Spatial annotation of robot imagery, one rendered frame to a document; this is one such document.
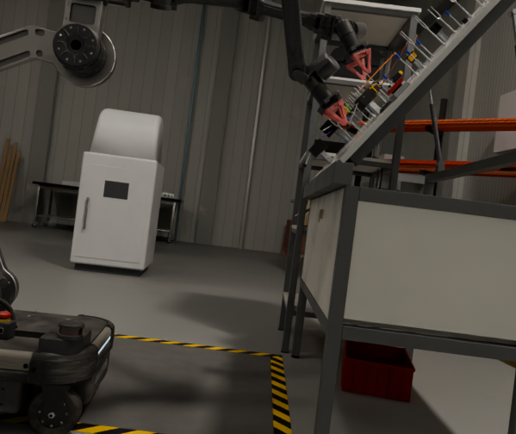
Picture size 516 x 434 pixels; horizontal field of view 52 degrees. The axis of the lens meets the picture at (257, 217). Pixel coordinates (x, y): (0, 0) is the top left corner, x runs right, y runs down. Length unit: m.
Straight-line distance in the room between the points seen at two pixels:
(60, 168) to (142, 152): 6.39
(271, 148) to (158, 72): 2.76
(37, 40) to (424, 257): 1.39
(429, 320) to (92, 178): 3.86
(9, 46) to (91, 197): 3.16
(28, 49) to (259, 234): 9.36
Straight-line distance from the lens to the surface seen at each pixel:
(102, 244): 4.99
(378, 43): 3.50
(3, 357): 1.60
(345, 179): 1.53
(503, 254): 1.66
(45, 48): 1.93
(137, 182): 4.93
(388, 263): 1.56
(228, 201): 10.94
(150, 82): 11.29
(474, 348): 1.67
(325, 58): 1.79
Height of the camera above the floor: 0.68
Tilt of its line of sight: level
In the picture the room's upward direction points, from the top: 7 degrees clockwise
